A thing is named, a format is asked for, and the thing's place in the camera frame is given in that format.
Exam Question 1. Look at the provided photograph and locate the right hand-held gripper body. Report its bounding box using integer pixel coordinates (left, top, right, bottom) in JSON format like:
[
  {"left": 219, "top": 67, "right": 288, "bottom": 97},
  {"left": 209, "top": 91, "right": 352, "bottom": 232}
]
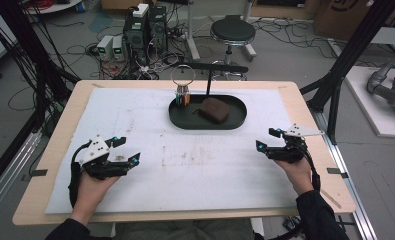
[{"left": 266, "top": 123, "right": 326, "bottom": 164}]

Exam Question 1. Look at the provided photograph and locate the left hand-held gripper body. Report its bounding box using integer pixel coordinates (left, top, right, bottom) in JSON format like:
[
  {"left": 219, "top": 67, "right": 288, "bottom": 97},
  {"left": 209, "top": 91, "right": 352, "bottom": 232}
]
[{"left": 79, "top": 134, "right": 133, "bottom": 181}]

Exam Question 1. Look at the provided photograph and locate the brown zip pouch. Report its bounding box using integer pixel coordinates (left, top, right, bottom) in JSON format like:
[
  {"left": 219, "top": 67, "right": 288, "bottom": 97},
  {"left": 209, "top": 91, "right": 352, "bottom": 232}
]
[{"left": 198, "top": 97, "right": 232, "bottom": 125}]

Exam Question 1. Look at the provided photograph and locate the black oval tray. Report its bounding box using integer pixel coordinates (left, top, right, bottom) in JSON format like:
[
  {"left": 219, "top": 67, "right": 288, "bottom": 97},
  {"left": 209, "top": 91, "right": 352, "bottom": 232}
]
[{"left": 168, "top": 94, "right": 248, "bottom": 131}]

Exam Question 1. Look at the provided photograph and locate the key ring with coloured keys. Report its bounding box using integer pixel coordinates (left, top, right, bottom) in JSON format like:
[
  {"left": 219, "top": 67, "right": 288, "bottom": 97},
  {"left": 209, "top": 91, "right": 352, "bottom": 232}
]
[{"left": 170, "top": 64, "right": 196, "bottom": 107}]

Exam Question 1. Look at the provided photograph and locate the person's right hand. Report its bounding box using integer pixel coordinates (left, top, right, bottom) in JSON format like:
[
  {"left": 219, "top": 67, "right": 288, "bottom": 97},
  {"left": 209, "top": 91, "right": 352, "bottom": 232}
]
[{"left": 273, "top": 156, "right": 314, "bottom": 196}]

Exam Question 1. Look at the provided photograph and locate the person's left hand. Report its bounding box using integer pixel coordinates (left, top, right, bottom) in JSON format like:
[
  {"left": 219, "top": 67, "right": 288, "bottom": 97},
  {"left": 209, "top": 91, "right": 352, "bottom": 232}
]
[{"left": 69, "top": 171, "right": 121, "bottom": 226}]

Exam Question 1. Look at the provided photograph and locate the white foam mat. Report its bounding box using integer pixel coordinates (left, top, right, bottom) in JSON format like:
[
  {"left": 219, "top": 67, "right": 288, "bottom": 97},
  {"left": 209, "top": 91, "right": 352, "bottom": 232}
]
[{"left": 44, "top": 87, "right": 301, "bottom": 215}]

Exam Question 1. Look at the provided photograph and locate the black T-shaped stand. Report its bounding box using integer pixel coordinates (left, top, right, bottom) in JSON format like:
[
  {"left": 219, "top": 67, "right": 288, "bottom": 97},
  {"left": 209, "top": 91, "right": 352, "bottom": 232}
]
[{"left": 176, "top": 62, "right": 249, "bottom": 98}]

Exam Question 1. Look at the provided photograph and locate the white metal stand leg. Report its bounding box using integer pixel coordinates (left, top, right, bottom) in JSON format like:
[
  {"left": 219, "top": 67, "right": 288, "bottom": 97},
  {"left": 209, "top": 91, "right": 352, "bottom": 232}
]
[
  {"left": 184, "top": 0, "right": 201, "bottom": 62},
  {"left": 243, "top": 0, "right": 258, "bottom": 63}
]

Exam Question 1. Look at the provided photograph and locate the white platform board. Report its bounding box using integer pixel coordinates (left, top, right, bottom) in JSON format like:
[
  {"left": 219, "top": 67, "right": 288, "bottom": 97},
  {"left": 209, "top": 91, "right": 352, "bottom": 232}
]
[{"left": 344, "top": 64, "right": 395, "bottom": 139}]

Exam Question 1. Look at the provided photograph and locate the grey power supply unit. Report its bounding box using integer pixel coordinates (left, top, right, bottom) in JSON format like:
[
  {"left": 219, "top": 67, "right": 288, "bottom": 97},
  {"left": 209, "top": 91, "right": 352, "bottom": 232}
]
[
  {"left": 111, "top": 34, "right": 126, "bottom": 62},
  {"left": 96, "top": 34, "right": 114, "bottom": 61}
]

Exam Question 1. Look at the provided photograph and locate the black computer tower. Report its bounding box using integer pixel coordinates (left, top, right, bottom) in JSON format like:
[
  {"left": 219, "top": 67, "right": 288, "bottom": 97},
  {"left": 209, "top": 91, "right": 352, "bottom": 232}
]
[
  {"left": 123, "top": 13, "right": 151, "bottom": 66},
  {"left": 148, "top": 4, "right": 169, "bottom": 54}
]

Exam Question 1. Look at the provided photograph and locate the black round stool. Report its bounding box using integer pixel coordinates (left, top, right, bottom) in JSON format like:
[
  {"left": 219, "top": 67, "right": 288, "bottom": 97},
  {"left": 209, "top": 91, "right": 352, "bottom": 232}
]
[{"left": 209, "top": 17, "right": 257, "bottom": 81}]

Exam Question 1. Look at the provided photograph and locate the cardboard box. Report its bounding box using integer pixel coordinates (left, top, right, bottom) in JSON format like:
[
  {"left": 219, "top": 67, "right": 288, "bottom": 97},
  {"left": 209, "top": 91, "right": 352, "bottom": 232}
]
[{"left": 313, "top": 0, "right": 374, "bottom": 41}]

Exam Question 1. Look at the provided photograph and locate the white box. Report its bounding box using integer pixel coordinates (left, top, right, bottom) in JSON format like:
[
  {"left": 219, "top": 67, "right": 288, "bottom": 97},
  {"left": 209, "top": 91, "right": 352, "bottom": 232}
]
[{"left": 132, "top": 3, "right": 150, "bottom": 18}]

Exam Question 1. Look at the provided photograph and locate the right hand-held gripper black cable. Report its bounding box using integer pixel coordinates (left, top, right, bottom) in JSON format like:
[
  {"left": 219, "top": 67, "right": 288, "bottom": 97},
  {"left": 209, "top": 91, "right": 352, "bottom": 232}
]
[{"left": 299, "top": 143, "right": 322, "bottom": 193}]

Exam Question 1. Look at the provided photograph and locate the hand-held gripper black cable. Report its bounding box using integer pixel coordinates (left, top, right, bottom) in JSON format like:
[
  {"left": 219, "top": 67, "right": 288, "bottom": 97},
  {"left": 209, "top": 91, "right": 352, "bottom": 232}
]
[
  {"left": 299, "top": 143, "right": 322, "bottom": 193},
  {"left": 68, "top": 141, "right": 93, "bottom": 208}
]

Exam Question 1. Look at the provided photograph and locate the left hand-held gripper black cable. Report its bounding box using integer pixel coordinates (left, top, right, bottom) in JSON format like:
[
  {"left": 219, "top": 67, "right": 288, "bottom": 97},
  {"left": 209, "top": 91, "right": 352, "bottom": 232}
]
[{"left": 68, "top": 141, "right": 93, "bottom": 208}]

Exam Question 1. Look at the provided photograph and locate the aluminium rail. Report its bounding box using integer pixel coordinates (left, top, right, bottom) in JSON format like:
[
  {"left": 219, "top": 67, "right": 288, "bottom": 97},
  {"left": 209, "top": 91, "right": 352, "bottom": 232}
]
[
  {"left": 309, "top": 106, "right": 379, "bottom": 240},
  {"left": 0, "top": 129, "right": 43, "bottom": 221}
]

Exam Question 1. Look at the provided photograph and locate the black frame post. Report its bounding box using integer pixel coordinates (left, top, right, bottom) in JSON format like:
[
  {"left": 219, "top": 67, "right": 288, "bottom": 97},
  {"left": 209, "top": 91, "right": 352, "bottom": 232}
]
[
  {"left": 299, "top": 0, "right": 395, "bottom": 144},
  {"left": 0, "top": 0, "right": 81, "bottom": 101}
]

